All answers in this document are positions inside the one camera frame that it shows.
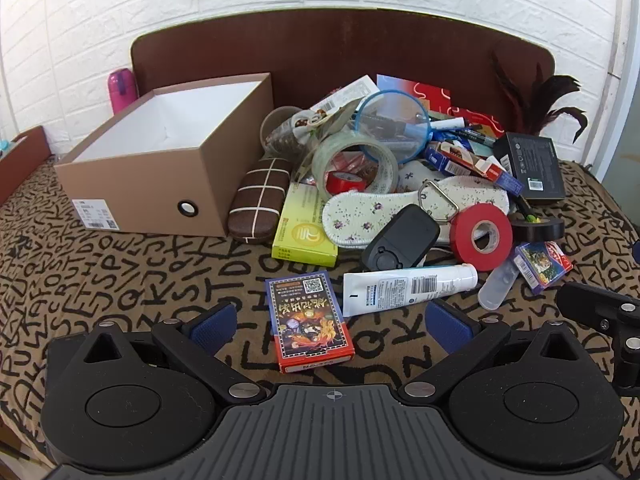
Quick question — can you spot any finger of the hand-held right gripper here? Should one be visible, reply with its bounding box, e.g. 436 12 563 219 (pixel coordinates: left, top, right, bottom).
556 282 640 397

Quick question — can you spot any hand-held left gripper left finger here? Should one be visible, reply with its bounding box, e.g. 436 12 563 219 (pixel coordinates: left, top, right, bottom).
82 302 267 407

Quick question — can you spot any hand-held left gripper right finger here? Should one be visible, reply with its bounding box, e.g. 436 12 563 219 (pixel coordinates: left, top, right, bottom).
399 298 584 406

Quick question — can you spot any white tube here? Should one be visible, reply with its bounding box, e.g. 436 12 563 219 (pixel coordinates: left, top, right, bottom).
343 263 479 317

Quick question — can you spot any dark playing card box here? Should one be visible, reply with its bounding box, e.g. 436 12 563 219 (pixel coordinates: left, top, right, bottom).
264 270 356 374

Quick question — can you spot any black car key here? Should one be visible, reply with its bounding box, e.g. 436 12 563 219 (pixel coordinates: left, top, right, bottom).
361 181 460 272

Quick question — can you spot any brown cardboard box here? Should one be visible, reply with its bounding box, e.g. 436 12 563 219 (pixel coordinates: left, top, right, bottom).
54 72 275 237

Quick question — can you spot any small blue card box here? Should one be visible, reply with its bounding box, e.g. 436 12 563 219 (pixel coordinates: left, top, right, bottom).
514 241 574 296

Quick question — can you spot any clear plastic case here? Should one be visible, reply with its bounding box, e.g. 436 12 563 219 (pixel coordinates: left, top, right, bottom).
477 262 521 311

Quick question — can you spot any letter printed blanket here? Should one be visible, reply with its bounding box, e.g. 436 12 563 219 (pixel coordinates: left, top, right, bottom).
0 155 640 480

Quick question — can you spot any black tape roll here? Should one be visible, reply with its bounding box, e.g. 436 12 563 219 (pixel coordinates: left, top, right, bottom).
510 214 566 244

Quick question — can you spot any green and yellow box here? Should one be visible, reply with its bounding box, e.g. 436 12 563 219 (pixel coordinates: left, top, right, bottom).
271 182 339 267

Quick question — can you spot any brown checked glasses case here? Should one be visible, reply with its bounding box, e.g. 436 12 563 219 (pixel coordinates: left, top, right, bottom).
228 156 290 245

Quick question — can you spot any floral insole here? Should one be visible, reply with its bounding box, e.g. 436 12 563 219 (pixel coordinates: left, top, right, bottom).
395 159 453 196
322 174 511 251

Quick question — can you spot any black box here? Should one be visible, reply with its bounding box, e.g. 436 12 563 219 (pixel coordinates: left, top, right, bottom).
492 132 567 206

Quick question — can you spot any blue and red small box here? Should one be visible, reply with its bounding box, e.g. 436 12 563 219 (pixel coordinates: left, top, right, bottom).
424 141 525 197

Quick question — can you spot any small red tape roll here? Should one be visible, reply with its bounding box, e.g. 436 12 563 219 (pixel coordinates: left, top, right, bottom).
325 170 369 195

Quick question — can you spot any brown pine cone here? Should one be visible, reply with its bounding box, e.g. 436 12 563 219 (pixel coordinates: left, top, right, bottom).
265 125 308 161

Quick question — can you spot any clear tape roll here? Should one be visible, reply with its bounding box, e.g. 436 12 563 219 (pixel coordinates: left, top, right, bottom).
312 132 399 197

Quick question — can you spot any dark feather duster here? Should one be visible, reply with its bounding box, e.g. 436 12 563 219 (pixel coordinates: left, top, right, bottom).
491 51 589 144

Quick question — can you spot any red and blue card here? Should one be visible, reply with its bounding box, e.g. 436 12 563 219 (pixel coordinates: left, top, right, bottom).
376 74 452 117

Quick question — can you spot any white snack packet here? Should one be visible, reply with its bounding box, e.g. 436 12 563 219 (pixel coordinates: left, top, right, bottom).
295 74 379 131

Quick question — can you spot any pink bottle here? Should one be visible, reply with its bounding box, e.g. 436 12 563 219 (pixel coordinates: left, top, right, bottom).
108 68 138 115

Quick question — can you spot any brown side box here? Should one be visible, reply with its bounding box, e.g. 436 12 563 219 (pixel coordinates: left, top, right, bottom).
0 125 52 207

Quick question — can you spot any brown headboard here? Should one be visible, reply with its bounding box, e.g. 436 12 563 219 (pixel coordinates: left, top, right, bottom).
130 8 556 128

